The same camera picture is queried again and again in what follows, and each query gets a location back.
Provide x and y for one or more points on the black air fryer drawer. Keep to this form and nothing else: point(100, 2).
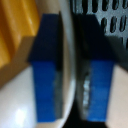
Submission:
point(115, 20)

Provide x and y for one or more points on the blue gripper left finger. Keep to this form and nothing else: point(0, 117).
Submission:
point(45, 83)

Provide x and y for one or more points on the small white bowl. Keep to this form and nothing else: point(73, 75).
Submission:
point(16, 100)

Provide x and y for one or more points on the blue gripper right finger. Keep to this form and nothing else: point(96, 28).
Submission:
point(100, 86)

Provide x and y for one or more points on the yellow food in bowl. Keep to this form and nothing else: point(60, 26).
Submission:
point(13, 23)

